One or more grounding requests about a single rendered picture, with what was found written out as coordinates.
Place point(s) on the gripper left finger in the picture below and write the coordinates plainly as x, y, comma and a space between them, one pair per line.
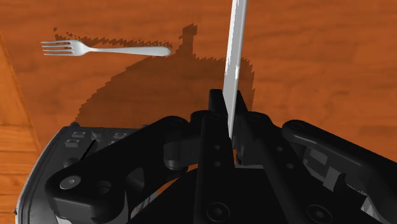
214, 149

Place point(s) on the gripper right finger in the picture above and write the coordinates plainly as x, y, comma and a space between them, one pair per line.
273, 149

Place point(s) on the silver table knife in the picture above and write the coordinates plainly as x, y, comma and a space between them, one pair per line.
235, 46

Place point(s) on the silver fork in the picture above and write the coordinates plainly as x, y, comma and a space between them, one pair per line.
139, 50

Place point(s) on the black toaster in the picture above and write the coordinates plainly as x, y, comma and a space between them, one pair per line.
46, 155

